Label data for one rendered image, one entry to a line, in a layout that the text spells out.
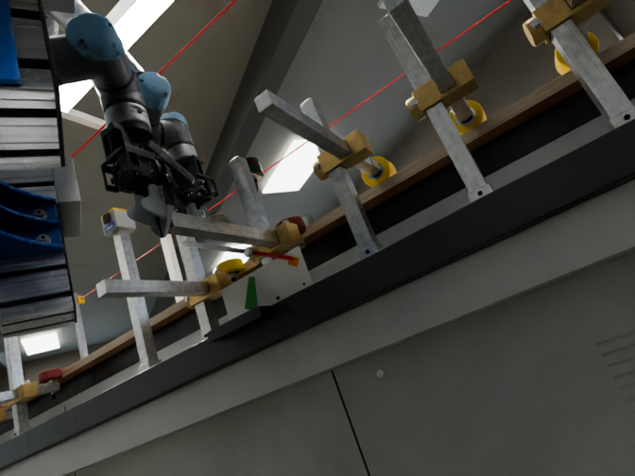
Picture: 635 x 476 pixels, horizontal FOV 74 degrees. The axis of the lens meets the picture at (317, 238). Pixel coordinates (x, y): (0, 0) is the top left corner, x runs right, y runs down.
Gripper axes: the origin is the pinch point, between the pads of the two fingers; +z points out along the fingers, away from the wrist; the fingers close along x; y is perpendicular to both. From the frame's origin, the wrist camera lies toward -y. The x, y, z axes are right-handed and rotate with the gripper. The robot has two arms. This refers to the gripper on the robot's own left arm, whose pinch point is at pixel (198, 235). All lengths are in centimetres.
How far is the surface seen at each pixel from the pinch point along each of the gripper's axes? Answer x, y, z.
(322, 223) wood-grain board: 22.0, 23.3, 5.4
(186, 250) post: 6.1, -11.2, -1.7
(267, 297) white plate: 5.4, 10.3, 21.4
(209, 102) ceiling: 213, -130, -242
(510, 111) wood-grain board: 22, 75, 5
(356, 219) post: 6.1, 38.4, 14.9
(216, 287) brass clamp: 5.3, -3.8, 12.6
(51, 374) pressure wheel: 16, -104, 5
